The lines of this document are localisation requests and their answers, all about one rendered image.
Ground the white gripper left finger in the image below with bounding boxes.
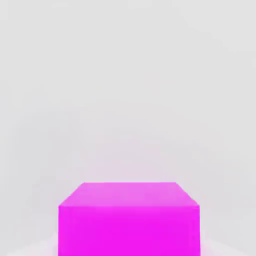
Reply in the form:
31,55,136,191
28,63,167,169
8,233,59,256

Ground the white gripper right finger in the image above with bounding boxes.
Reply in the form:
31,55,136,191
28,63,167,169
200,237,241,256

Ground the small magenta cube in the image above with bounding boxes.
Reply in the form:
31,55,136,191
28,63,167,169
57,181,201,256

